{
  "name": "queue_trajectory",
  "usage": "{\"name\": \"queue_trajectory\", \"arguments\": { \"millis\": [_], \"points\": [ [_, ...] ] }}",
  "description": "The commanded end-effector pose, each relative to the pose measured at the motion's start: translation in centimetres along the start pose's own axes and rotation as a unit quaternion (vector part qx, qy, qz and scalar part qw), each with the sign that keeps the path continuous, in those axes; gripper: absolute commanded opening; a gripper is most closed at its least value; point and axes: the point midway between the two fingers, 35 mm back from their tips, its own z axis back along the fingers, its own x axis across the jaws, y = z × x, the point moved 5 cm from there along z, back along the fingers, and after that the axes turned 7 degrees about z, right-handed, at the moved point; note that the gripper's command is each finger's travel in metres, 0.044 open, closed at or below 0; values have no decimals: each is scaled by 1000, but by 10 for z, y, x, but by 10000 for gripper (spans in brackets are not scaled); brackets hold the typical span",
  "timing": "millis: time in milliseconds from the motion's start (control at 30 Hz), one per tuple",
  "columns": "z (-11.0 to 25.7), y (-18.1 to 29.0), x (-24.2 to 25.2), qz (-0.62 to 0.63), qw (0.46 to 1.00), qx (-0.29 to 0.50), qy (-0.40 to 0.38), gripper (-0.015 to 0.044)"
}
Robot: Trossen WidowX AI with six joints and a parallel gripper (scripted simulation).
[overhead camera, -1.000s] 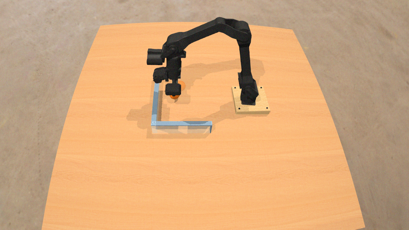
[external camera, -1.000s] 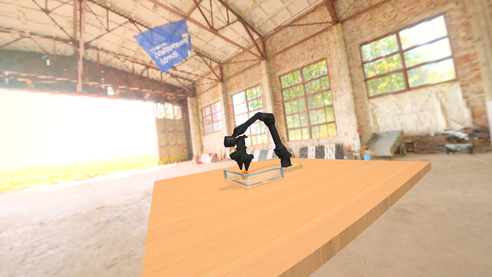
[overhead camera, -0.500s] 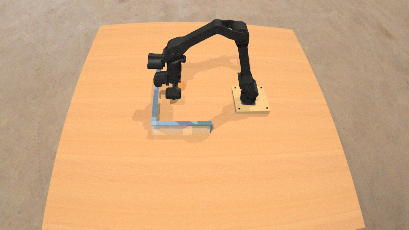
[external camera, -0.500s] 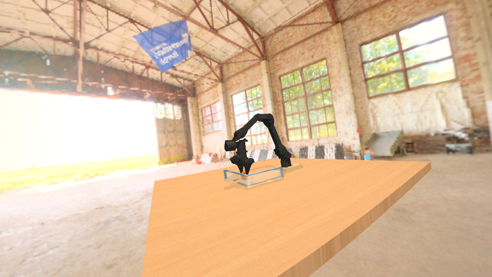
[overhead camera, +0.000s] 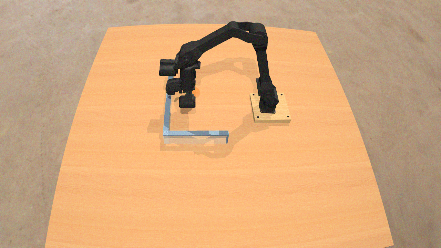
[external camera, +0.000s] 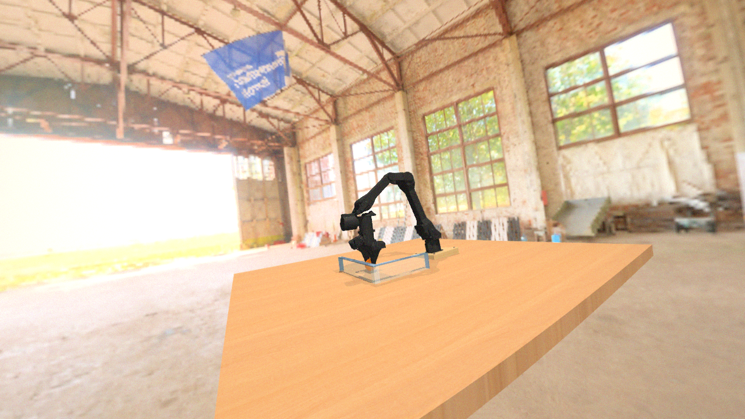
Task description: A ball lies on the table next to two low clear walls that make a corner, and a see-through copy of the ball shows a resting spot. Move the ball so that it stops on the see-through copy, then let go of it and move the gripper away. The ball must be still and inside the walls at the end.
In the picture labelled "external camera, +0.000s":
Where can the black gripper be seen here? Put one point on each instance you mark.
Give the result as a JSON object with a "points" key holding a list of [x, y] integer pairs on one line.
{"points": [[370, 251]]}

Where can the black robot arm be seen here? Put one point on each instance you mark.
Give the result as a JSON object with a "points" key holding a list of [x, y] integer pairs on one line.
{"points": [[405, 180]]}

